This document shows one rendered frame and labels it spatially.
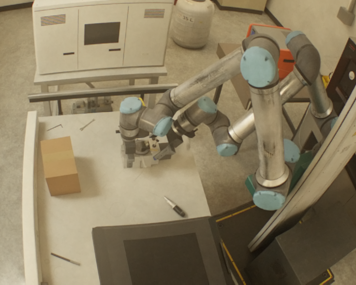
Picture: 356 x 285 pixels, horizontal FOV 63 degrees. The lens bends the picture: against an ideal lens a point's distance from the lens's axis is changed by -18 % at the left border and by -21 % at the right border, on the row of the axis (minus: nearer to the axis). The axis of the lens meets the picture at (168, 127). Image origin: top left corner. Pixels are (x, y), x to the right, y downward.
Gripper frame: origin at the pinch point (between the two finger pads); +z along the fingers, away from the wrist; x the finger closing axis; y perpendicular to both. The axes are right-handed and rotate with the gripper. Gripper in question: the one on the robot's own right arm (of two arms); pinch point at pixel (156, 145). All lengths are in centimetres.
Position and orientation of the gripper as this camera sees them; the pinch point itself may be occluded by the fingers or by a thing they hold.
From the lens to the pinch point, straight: 169.4
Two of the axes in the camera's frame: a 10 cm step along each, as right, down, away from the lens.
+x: 2.3, 7.3, -6.4
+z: -7.2, 5.7, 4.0
